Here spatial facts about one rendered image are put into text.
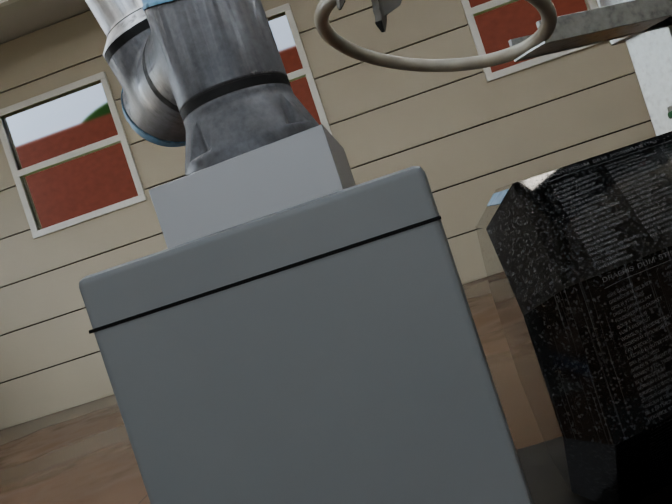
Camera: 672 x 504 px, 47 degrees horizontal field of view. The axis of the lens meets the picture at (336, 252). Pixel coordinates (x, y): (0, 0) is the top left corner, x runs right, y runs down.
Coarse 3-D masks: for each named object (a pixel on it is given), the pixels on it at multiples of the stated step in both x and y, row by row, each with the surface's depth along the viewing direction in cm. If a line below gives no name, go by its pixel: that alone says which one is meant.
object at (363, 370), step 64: (384, 192) 80; (192, 256) 83; (256, 256) 82; (320, 256) 81; (384, 256) 81; (448, 256) 80; (128, 320) 84; (192, 320) 83; (256, 320) 82; (320, 320) 82; (384, 320) 81; (448, 320) 80; (128, 384) 84; (192, 384) 84; (256, 384) 83; (320, 384) 82; (384, 384) 81; (448, 384) 81; (192, 448) 84; (256, 448) 83; (320, 448) 82; (384, 448) 82; (448, 448) 81; (512, 448) 80
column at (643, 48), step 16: (656, 32) 252; (640, 48) 260; (656, 48) 254; (640, 64) 262; (656, 64) 256; (640, 80) 264; (656, 80) 258; (656, 96) 260; (656, 112) 262; (656, 128) 264
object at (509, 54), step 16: (320, 0) 151; (528, 0) 142; (544, 0) 143; (320, 16) 154; (544, 16) 148; (320, 32) 162; (544, 32) 156; (336, 48) 170; (352, 48) 173; (512, 48) 169; (528, 48) 165; (384, 64) 179; (400, 64) 180; (416, 64) 180; (432, 64) 180; (448, 64) 179; (464, 64) 178; (480, 64) 176; (496, 64) 174
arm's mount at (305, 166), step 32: (320, 128) 89; (256, 160) 90; (288, 160) 89; (320, 160) 89; (160, 192) 91; (192, 192) 91; (224, 192) 90; (256, 192) 90; (288, 192) 90; (320, 192) 89; (160, 224) 92; (192, 224) 91; (224, 224) 91
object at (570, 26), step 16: (640, 0) 168; (656, 0) 170; (560, 16) 162; (576, 16) 163; (592, 16) 164; (608, 16) 165; (624, 16) 167; (640, 16) 168; (656, 16) 169; (560, 32) 161; (576, 32) 162; (592, 32) 164; (608, 32) 170; (624, 32) 176; (640, 32) 182; (544, 48) 166; (560, 48) 172
